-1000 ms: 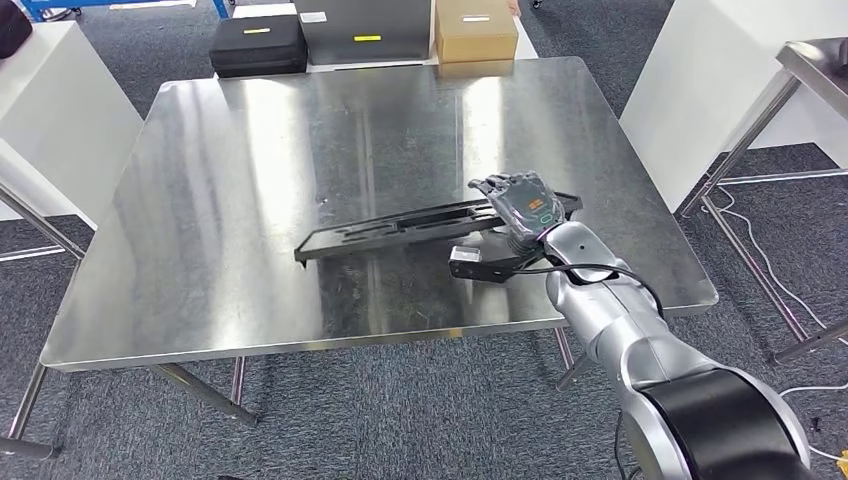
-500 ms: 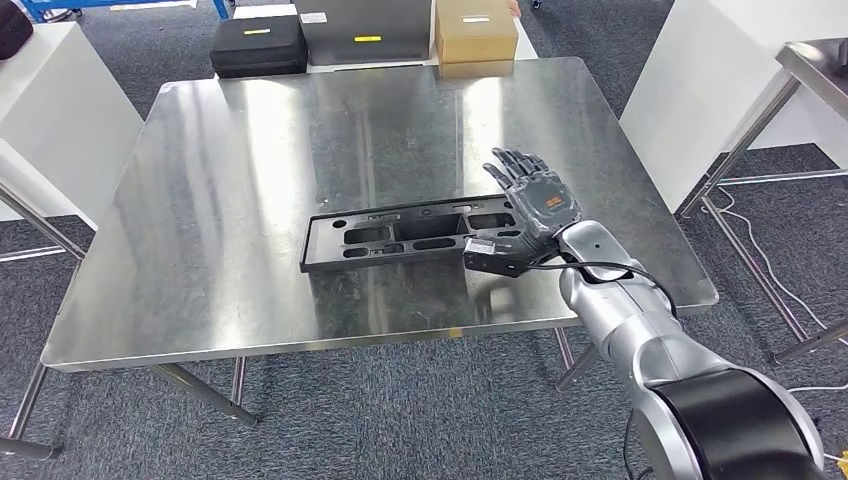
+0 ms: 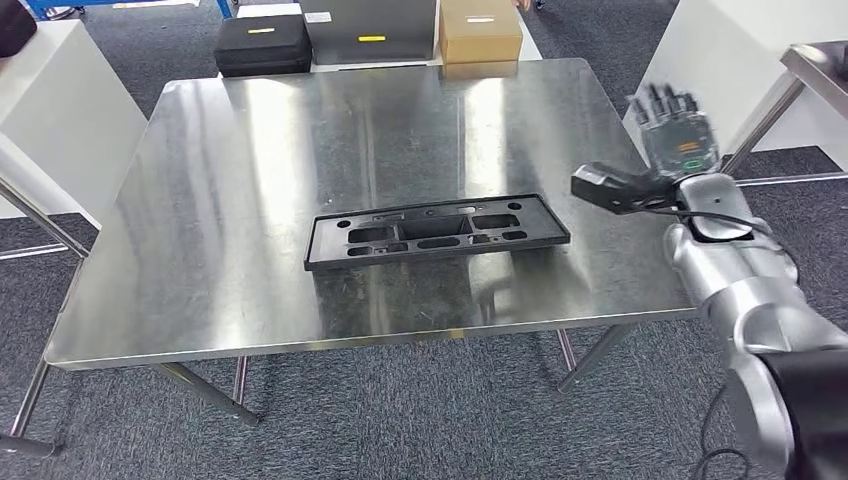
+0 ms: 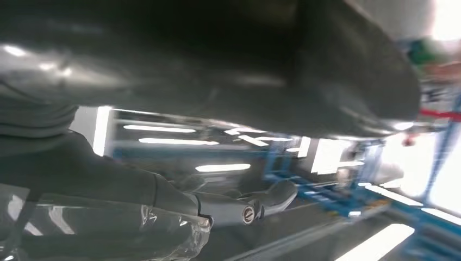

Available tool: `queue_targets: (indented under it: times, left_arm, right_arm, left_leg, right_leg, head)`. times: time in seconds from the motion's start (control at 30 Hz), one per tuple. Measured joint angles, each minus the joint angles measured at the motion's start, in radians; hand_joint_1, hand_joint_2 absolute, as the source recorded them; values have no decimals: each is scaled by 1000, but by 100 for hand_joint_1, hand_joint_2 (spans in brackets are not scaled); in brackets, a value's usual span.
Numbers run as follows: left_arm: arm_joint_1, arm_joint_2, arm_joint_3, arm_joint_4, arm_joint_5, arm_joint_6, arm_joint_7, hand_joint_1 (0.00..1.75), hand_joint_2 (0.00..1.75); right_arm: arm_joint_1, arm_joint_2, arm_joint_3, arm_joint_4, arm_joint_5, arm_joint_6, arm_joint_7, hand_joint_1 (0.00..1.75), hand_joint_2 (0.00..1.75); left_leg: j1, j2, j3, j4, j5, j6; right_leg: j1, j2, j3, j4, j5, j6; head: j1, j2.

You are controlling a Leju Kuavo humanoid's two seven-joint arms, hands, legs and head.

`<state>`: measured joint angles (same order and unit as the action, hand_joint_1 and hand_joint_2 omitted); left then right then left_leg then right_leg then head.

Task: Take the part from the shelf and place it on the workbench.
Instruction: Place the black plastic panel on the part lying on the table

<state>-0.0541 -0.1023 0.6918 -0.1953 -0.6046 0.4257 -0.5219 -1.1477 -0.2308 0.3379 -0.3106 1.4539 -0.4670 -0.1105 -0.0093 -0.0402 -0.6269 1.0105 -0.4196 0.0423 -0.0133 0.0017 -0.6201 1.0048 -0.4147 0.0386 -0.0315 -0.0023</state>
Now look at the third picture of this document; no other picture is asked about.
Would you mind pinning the long black plastic part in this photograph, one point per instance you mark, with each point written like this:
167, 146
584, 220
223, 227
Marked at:
550, 228

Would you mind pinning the steel workbench table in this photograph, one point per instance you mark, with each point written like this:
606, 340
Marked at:
821, 66
265, 166

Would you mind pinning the blue metal shelf rack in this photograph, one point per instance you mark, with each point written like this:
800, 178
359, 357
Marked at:
40, 6

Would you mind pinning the brown cardboard box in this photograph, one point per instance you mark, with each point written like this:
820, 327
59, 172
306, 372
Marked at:
480, 36

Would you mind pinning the grey hard case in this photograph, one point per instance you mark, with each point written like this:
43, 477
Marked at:
368, 26

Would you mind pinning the black hard case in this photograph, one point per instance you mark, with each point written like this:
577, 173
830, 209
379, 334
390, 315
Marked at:
262, 46

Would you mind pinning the person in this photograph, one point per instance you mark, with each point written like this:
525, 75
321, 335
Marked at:
522, 4

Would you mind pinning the white cabinet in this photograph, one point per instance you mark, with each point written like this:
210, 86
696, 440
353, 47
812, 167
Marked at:
60, 119
729, 40

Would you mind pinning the black bag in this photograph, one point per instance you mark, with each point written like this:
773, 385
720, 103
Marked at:
13, 26

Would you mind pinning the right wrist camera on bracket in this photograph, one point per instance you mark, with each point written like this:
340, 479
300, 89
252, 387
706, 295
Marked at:
596, 182

